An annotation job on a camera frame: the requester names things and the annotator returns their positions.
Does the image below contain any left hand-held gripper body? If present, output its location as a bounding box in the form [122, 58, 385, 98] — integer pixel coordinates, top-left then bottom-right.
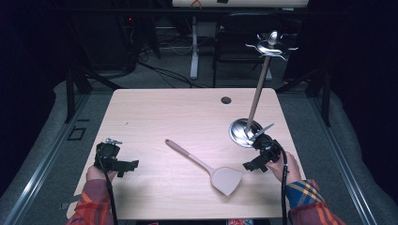
[94, 137, 130, 176]

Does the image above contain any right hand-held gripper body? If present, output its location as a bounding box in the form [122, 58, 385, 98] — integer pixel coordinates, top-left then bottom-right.
[249, 122, 283, 170]

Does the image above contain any metal utensil rack wooden pole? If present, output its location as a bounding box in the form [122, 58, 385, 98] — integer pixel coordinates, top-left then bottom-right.
[227, 30, 299, 149]

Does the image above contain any beige silicone spatula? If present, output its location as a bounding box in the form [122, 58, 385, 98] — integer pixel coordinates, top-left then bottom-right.
[164, 139, 244, 197]

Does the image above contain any person's left hand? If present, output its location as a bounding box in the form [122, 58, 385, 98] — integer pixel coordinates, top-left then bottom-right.
[85, 164, 118, 183]

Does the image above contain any person's right hand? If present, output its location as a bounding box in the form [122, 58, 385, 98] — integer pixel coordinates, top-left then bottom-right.
[266, 151, 303, 186]

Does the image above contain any red printed packet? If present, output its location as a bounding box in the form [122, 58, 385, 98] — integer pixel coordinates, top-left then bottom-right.
[226, 218, 254, 225]

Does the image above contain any black chair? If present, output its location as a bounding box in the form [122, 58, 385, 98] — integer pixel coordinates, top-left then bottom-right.
[211, 12, 284, 89]

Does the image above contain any dark computer tower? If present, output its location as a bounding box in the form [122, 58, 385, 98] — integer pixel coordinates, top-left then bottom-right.
[93, 12, 142, 71]

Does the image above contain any white table leg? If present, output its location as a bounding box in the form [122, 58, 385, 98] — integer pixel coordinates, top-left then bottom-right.
[189, 15, 200, 81]

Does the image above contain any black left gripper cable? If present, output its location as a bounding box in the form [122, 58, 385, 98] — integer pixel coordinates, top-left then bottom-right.
[95, 146, 119, 225]

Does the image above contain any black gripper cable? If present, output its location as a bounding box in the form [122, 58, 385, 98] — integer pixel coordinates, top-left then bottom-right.
[269, 140, 289, 225]
[95, 146, 119, 225]

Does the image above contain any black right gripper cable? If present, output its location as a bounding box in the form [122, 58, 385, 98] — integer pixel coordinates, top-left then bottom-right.
[269, 140, 289, 225]

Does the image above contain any aluminium floor rail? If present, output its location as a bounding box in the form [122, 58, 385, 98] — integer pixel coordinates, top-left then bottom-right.
[2, 92, 92, 225]
[308, 93, 378, 225]

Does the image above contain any black metal frame stand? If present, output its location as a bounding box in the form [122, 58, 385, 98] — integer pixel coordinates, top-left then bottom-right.
[63, 66, 124, 125]
[275, 66, 332, 128]

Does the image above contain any black floor cable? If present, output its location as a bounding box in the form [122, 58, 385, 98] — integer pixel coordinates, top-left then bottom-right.
[137, 60, 209, 89]

